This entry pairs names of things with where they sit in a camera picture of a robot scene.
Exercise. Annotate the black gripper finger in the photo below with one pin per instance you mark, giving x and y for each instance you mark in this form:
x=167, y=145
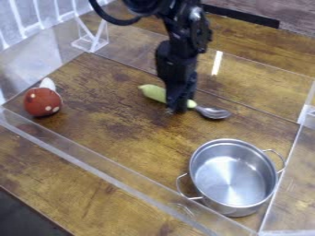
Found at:
x=178, y=94

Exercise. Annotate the red toy mushroom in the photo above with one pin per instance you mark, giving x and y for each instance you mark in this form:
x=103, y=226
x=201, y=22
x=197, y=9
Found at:
x=42, y=100

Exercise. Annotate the clear acrylic triangular bracket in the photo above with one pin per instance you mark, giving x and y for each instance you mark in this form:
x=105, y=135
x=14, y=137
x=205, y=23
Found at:
x=90, y=42

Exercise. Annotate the clear acrylic enclosure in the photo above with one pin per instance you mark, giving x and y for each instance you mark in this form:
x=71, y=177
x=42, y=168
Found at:
x=95, y=167

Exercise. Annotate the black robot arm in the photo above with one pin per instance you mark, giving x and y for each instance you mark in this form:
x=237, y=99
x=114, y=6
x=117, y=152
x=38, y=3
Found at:
x=189, y=32

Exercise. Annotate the stainless steel pot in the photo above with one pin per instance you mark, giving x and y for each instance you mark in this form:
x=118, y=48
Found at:
x=233, y=176

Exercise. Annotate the black strip on table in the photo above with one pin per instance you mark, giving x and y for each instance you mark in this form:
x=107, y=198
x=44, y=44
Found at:
x=265, y=21

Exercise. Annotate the green handled metal spoon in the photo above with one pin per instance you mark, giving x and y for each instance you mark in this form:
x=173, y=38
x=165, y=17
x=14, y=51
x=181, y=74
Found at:
x=157, y=93

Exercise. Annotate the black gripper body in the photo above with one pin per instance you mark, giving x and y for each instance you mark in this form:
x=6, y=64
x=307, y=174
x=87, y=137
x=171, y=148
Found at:
x=177, y=71

